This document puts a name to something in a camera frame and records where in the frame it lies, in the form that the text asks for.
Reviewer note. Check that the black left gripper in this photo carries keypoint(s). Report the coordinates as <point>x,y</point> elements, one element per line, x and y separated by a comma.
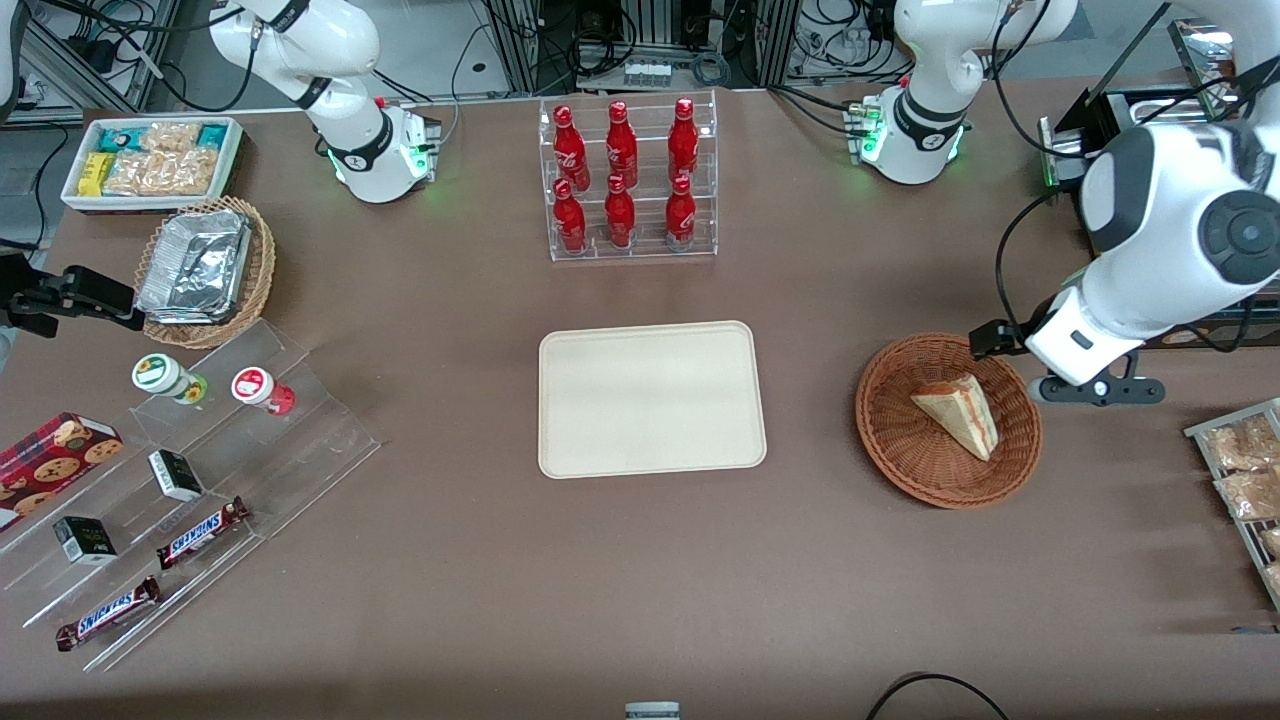
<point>991,340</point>

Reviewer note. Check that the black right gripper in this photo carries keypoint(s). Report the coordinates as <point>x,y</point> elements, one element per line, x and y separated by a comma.
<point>75,291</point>

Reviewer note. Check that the triangular sandwich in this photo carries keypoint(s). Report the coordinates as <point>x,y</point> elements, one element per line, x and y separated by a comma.
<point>965,415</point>

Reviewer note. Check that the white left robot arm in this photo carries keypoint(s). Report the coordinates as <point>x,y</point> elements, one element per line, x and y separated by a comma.
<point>1160,230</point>

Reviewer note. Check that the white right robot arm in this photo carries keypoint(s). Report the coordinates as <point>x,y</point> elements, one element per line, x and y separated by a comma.
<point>350,60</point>

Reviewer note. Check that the light wicker basket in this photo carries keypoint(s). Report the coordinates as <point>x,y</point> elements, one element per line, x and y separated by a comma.
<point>258,270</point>

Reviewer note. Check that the brown wicker basket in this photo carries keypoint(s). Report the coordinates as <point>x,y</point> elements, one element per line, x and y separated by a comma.
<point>900,440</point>

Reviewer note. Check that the beige serving tray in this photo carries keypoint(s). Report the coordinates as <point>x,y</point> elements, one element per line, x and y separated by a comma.
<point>650,400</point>

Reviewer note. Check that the foil container stack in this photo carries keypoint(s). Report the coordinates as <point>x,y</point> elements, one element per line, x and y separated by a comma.
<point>195,265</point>

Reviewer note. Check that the green lid yogurt cup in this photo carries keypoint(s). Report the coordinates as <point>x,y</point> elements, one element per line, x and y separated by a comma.
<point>160,375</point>

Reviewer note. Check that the yellow snack pack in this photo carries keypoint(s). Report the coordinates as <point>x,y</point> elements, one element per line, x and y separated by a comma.
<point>96,174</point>

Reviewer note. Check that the clear cracker bag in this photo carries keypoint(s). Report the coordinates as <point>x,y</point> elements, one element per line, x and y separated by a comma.
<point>172,136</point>
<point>165,172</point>

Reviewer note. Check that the teal snack pack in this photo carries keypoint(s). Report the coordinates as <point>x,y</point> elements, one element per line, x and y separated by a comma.
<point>120,138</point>
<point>213,135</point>

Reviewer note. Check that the clear bagged pastry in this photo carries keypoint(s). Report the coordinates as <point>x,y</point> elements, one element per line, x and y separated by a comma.
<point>1240,445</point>
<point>1274,578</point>
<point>1272,542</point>
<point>1250,495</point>

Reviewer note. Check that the red tartan cookie box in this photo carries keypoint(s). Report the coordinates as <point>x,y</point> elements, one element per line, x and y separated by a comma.
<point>50,465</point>

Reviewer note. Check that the red lid yogurt cup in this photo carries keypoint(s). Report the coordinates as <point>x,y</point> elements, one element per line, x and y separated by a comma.
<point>255,387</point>

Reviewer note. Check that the white plastic snack bin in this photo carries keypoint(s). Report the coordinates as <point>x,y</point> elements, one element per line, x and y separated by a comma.
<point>235,160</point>

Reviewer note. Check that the small black box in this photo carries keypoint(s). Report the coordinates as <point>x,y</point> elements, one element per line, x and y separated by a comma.
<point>85,540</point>
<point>175,475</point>

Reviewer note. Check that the clear acrylic stepped stand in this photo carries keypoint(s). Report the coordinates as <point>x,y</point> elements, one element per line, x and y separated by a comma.
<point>290,450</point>

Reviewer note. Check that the Snickers chocolate bar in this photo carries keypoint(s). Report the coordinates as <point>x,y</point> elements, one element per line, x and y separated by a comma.
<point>105,614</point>
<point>200,533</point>

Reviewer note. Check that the black food warmer cabinet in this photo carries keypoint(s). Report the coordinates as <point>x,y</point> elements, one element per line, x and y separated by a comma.
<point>1100,110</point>

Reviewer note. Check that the steel warmer pan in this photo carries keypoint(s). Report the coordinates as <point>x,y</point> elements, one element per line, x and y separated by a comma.
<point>1180,105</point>

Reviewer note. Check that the red cola bottle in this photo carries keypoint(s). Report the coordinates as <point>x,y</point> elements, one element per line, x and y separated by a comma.
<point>621,150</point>
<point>619,218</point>
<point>569,222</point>
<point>683,148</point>
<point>680,216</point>
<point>571,155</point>

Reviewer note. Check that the clear acrylic bottle rack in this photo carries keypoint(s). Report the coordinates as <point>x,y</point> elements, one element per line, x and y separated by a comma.
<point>645,250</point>

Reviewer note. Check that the small grey device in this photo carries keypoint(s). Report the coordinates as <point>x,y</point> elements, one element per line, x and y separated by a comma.
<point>652,711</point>

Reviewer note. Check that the grey power strip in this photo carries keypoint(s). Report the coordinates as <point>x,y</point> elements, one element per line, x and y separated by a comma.
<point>646,73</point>

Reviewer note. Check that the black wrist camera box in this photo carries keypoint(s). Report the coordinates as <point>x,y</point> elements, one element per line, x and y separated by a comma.
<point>992,340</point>

